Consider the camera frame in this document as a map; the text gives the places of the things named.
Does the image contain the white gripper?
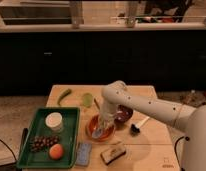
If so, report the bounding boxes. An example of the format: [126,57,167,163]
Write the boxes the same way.
[99,100,117,124]

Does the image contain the blue grey towel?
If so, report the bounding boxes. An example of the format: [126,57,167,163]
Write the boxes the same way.
[91,122,109,139]

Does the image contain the red orange bowl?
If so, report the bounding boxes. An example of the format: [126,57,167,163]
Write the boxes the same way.
[86,115,115,142]

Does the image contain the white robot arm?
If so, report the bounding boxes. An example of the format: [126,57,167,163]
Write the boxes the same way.
[99,80,206,171]

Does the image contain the dark red small bowl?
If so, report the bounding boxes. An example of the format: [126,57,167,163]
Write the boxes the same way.
[115,105,133,124]

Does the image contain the wooden stick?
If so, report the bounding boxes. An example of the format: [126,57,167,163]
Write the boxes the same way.
[94,98,100,110]

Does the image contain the light green cup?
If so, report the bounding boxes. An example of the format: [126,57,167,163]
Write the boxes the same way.
[82,93,93,108]

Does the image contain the black white brush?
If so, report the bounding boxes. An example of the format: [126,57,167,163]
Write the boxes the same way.
[130,117,149,134]

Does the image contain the green chili pepper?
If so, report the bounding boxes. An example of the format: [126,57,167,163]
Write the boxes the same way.
[57,89,72,106]

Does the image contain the blue sponge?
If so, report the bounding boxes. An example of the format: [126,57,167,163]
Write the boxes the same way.
[75,142,92,166]

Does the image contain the white round container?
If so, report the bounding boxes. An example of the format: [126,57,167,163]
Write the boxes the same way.
[45,112,63,132]

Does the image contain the orange fruit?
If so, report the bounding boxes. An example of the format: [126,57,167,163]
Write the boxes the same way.
[49,144,64,160]

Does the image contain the green plastic tray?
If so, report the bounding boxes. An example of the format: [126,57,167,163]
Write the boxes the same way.
[17,107,80,169]

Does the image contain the bunch of dark grapes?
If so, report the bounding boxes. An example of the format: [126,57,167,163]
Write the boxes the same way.
[30,136,60,152]

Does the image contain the black handle tool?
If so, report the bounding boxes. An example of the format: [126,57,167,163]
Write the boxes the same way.
[18,128,28,158]

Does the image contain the black cable left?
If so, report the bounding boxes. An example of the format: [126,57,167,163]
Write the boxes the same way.
[0,135,19,167]

